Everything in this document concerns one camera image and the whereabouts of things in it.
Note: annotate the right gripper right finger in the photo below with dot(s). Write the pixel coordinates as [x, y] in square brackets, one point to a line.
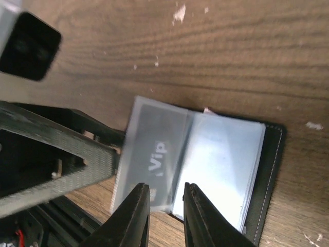
[204, 225]

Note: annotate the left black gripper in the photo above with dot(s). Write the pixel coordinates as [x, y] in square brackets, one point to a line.
[33, 172]

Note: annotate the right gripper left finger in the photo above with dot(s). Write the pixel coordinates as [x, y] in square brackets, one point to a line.
[129, 225]

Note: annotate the grey vip card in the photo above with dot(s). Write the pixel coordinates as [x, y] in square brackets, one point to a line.
[152, 149]

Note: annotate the black card holder wallet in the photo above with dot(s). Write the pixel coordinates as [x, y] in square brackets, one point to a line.
[235, 163]

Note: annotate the black aluminium front rail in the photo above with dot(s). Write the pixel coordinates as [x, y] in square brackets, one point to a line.
[59, 222]

